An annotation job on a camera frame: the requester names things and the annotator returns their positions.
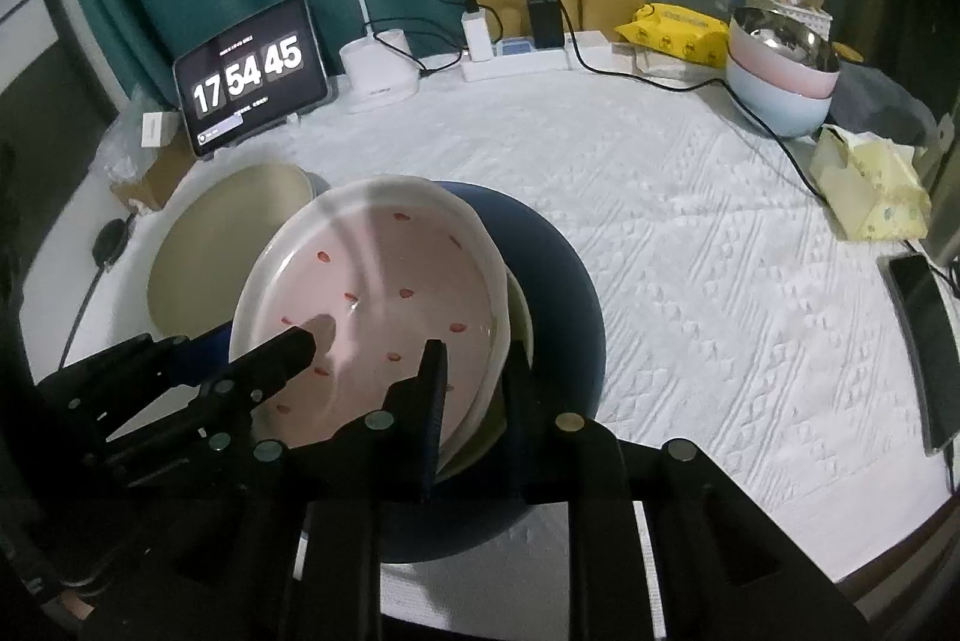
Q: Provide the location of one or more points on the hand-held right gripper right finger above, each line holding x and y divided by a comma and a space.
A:
519, 408

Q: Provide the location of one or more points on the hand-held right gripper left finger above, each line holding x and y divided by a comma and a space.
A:
431, 401

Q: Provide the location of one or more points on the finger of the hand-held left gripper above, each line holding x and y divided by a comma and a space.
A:
277, 360
199, 352

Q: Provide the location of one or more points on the cream bowl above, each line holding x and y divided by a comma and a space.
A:
519, 311

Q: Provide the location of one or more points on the beige plate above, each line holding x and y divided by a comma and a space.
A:
195, 251

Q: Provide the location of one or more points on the pink spotted bowl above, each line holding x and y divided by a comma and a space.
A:
375, 281

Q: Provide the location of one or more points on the black round puck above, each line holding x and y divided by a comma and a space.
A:
109, 243

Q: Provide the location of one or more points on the cardboard box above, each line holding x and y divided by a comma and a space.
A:
154, 179

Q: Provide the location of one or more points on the small white box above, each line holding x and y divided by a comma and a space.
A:
160, 129

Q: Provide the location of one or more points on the tablet with clock display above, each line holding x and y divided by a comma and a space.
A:
251, 74

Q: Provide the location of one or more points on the white power strip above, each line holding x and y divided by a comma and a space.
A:
517, 62

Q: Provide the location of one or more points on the light blue bowl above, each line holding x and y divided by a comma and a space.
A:
776, 112

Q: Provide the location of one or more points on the yellow wipes pack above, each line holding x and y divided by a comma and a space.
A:
675, 33

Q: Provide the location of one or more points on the black smartphone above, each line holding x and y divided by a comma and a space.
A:
922, 348

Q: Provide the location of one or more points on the crumpled yellow cloth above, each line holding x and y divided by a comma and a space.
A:
870, 191

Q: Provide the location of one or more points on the pale pink bowl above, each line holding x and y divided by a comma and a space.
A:
772, 78

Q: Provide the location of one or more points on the steel bowl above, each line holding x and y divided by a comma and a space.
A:
784, 41

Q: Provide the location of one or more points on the grey cloth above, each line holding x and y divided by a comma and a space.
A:
881, 101

